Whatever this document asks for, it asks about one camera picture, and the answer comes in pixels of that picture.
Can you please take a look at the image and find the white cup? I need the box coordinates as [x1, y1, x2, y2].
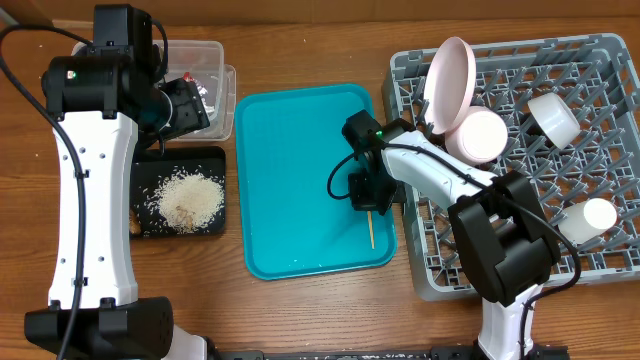
[558, 198, 618, 244]

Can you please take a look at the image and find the rice pile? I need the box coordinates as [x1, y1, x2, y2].
[143, 170, 225, 234]

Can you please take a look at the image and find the white napkin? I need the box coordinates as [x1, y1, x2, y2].
[196, 82, 216, 118]

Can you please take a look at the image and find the golden food scrap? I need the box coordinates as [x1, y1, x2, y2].
[129, 210, 141, 235]

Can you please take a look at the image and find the small white rice bowl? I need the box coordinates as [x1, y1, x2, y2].
[445, 106, 508, 165]

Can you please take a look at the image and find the teal serving tray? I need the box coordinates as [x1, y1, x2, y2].
[235, 84, 397, 280]

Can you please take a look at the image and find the grey metal bowl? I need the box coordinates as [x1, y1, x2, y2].
[527, 93, 581, 149]

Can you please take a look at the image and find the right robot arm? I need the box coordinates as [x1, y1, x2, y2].
[342, 113, 564, 359]

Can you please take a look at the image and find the black plastic tray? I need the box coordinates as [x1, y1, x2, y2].
[130, 146, 226, 238]

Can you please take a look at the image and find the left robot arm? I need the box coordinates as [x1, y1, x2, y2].
[25, 50, 217, 359]

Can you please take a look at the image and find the grey dishwasher rack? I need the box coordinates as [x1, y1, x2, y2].
[382, 33, 639, 301]

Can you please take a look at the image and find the red snack wrapper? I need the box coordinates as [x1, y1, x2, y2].
[182, 72, 195, 82]

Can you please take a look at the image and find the large white plate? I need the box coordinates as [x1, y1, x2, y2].
[423, 37, 476, 134]

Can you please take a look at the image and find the clear plastic bin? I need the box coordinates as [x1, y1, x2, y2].
[165, 40, 236, 142]

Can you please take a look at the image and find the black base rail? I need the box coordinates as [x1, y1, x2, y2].
[214, 345, 571, 360]

